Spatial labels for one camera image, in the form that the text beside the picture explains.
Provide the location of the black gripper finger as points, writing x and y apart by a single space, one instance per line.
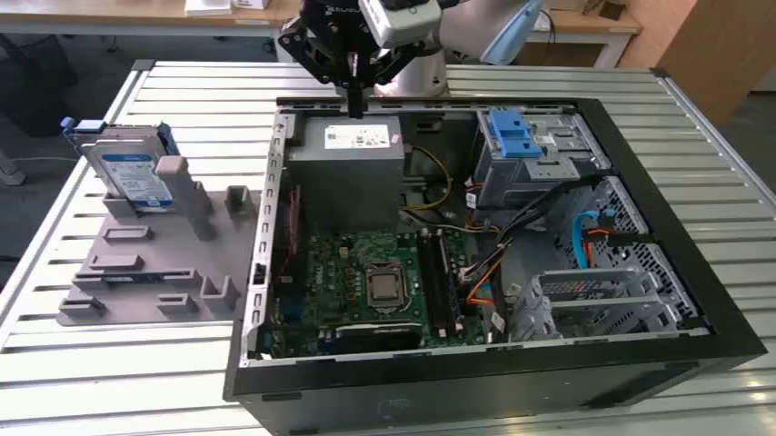
296 41
400 63

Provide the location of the hard disk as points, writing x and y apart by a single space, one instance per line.
130 177

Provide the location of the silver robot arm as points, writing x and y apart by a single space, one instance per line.
418 75

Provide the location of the silver metal disk bay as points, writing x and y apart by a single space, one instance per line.
607 313

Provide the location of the white cardboard box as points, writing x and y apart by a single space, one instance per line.
251 3
209 6

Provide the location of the wooden desk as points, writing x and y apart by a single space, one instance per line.
201 22

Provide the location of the blue plastic drive latch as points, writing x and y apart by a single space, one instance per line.
512 131

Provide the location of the grey power supply unit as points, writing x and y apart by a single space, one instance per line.
345 191

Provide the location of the grey metal drive cage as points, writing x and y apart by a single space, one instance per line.
545 172

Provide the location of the green motherboard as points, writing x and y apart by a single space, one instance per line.
330 254

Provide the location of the CPU socket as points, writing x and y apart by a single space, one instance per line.
388 271

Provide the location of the black RAM slot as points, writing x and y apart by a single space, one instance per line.
434 284
441 284
428 284

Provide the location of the silver CPU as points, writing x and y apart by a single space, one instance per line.
385 288

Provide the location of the grey parts rack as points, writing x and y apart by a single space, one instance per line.
163 254

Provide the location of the wooden cabinet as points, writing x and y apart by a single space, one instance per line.
715 54

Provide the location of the white furniture leg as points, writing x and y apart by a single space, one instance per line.
11 168

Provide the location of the black graphics card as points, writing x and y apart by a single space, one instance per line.
376 336

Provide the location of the black PC case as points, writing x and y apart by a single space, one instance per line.
485 377

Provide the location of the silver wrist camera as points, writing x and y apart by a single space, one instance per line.
400 22

